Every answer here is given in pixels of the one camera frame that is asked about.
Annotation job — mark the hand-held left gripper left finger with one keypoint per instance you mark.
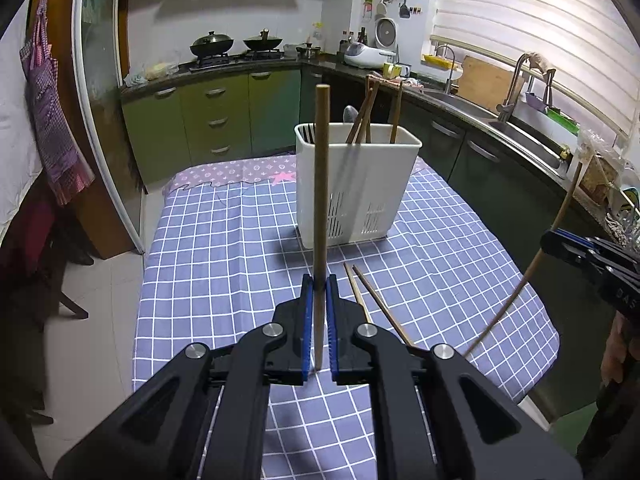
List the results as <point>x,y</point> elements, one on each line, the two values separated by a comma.
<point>307,330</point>

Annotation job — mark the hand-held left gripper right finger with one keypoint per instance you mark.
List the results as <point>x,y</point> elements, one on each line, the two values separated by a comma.
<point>332,330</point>

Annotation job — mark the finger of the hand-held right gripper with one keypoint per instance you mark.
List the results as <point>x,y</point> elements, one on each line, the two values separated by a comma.
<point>565,252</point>
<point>575,236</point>

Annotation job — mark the white plastic utensil holder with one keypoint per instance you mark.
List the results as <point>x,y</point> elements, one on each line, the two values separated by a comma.
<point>360,185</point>

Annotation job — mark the person's right forearm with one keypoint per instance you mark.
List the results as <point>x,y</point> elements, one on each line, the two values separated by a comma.
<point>610,425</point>

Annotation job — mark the person's right hand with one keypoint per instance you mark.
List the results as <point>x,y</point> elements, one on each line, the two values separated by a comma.
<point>617,355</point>

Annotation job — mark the clear bag of food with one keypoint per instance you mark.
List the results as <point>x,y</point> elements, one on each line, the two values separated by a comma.
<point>597,175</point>

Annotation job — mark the dark lower kitchen cabinets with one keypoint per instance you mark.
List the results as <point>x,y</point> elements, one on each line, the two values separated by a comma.
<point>500,195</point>

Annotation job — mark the steel double sink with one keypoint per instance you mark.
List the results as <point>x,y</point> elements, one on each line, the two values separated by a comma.
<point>530,140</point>

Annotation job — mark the purple checkered tablecloth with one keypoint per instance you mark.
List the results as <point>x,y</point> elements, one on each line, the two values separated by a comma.
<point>225,260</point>

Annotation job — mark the green plastic tray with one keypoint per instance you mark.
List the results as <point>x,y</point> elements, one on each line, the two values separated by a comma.
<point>562,119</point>

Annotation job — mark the purple hanging holder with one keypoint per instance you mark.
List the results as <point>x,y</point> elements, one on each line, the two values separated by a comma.
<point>534,100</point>

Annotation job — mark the tall steel faucet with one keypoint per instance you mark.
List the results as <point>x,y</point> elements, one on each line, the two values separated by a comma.
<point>510,90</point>

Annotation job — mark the wooden cutting board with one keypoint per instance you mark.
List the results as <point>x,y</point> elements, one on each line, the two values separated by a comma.
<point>487,85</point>

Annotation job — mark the cloth on faucet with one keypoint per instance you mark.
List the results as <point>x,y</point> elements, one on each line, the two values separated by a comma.
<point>537,61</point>

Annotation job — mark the small steel faucet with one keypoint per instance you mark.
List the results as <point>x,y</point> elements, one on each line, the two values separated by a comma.
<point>451,72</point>

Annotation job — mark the pink dish cloth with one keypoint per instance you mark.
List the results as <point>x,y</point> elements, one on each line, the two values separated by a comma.
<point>412,84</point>

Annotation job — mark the yellow sponge tray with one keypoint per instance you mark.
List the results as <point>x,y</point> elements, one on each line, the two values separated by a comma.
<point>435,61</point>

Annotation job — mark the white window blind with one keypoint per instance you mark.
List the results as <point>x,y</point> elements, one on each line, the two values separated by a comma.
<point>525,10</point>

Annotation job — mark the white mug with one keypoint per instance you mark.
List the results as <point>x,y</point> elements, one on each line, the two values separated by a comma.
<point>406,70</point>

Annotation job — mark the green lower kitchen cabinets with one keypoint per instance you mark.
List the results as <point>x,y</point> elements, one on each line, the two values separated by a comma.
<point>155,135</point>

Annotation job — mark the yellow green cup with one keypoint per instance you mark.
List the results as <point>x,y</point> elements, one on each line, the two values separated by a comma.
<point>390,69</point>

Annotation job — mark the white rice cooker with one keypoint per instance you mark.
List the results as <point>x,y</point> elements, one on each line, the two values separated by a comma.
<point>367,55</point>

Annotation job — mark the round white grilled appliance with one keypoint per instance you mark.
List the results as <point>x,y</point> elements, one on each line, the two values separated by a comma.
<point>387,34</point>

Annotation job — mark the small steel pot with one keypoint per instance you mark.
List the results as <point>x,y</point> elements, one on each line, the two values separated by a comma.
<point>308,51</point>

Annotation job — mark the black gas stove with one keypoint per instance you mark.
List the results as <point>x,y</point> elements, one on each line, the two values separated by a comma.
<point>235,58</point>

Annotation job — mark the dark wooden chair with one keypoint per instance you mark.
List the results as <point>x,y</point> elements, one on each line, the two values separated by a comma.
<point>35,240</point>

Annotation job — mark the dark sauce bottle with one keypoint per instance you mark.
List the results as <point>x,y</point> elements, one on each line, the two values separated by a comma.
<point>361,36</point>
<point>345,41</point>

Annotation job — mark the black wok with lid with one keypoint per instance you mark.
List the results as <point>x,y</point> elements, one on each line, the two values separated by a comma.
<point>263,42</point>
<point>212,44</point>

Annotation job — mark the clear oil bottle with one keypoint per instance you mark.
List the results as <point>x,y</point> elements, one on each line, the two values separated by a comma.
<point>316,32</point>

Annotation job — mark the plastic bag with yellow food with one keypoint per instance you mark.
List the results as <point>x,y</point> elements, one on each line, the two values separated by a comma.
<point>157,70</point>

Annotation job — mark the purple checkered apron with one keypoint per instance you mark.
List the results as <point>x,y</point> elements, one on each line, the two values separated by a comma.
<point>50,125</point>

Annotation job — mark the glass sliding door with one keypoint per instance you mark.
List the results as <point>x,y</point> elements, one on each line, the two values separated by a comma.
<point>102,50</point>

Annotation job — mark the white hanging sheet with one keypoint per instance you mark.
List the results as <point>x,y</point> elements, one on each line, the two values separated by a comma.
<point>12,135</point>

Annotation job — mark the brown wooden door frame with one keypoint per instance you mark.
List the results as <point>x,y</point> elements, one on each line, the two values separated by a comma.
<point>60,25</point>

